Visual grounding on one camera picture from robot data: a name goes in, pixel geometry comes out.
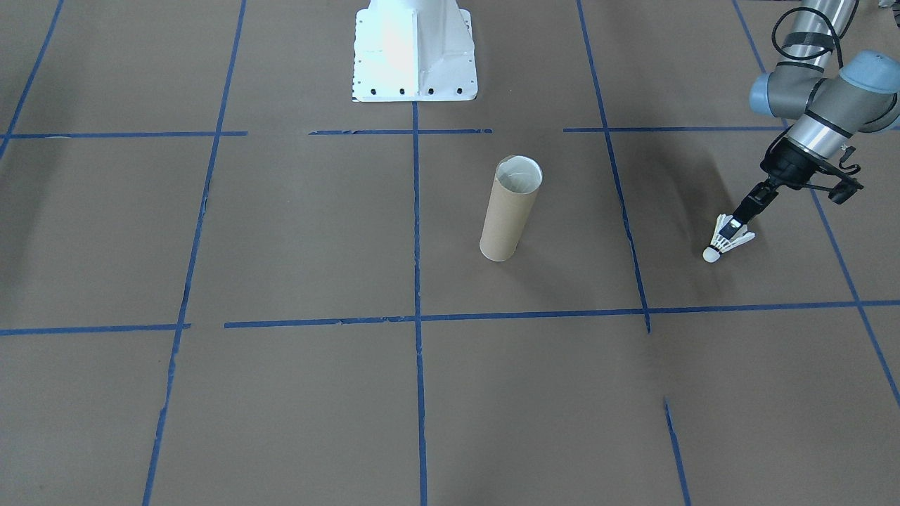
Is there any white feather shuttlecock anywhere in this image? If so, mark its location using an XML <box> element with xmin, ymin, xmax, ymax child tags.
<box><xmin>702</xmin><ymin>214</ymin><xmax>757</xmax><ymax>264</ymax></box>

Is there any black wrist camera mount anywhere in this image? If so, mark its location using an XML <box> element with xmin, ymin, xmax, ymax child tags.
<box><xmin>807</xmin><ymin>144</ymin><xmax>865</xmax><ymax>205</ymax></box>

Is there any white column pedestal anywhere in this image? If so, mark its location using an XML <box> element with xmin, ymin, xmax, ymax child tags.
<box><xmin>352</xmin><ymin>0</ymin><xmax>479</xmax><ymax>103</ymax></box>

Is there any brown cardboard tube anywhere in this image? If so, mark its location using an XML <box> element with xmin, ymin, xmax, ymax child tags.
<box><xmin>480</xmin><ymin>155</ymin><xmax>544</xmax><ymax>263</ymax></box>

